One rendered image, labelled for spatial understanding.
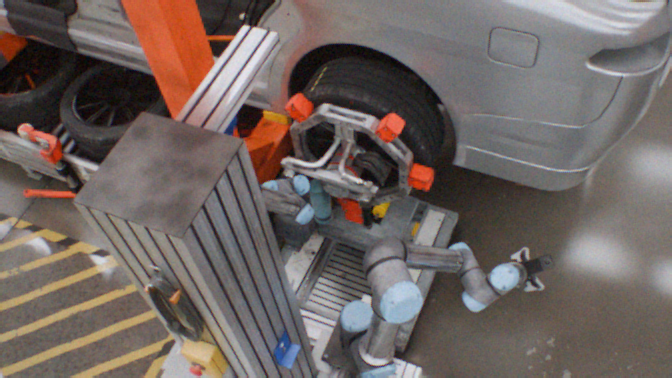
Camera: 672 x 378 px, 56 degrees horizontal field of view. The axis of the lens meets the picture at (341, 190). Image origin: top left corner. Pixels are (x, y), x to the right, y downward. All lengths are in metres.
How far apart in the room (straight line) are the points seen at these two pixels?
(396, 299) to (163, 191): 0.73
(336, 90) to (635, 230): 1.90
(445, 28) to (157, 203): 1.38
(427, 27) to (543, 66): 0.42
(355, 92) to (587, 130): 0.88
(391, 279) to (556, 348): 1.69
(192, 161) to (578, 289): 2.53
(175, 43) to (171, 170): 0.97
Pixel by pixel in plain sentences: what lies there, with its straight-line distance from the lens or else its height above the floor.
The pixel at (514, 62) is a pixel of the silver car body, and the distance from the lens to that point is 2.33.
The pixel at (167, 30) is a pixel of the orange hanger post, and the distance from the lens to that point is 2.17.
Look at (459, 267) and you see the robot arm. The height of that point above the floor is 1.19.
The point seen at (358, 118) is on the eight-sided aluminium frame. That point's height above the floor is 1.11.
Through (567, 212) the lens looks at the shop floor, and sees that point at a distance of 3.69.
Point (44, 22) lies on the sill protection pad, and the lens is 3.81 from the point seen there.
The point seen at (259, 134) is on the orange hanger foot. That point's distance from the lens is 3.13.
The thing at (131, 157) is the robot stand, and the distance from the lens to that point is 1.33.
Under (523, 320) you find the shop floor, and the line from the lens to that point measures 3.32.
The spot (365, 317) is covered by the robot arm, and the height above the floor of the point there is 1.05.
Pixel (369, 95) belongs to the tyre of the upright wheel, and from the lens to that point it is 2.53.
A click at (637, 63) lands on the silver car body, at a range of 2.40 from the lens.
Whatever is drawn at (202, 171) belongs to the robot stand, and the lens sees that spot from 1.26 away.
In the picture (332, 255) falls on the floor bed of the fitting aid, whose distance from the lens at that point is 3.39.
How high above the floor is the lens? 2.97
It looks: 54 degrees down
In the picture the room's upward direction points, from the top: 8 degrees counter-clockwise
